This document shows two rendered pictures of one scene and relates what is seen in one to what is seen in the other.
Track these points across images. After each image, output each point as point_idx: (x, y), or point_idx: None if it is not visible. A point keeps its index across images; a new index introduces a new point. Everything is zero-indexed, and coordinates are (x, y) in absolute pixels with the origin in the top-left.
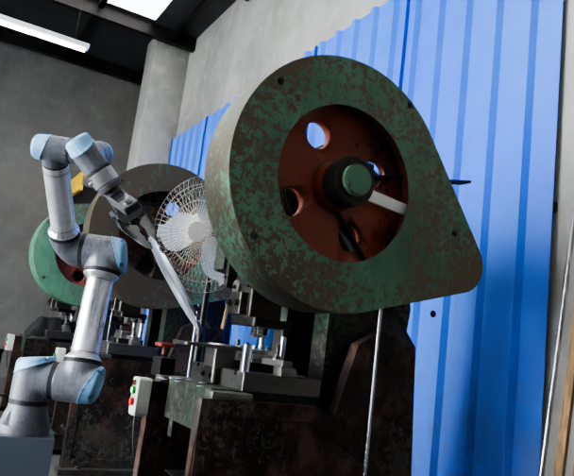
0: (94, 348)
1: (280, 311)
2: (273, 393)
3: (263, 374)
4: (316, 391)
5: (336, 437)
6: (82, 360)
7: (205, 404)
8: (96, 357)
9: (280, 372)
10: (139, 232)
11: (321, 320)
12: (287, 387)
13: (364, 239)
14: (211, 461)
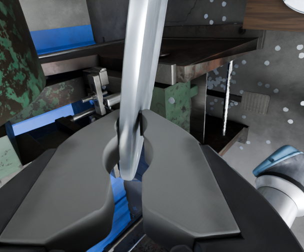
0: (266, 190)
1: (51, 132)
2: (120, 72)
3: (115, 78)
4: (91, 68)
5: (107, 51)
6: (293, 180)
7: (184, 64)
8: (267, 179)
9: (103, 69)
10: (160, 157)
11: (34, 103)
12: (107, 71)
13: None
14: (199, 55)
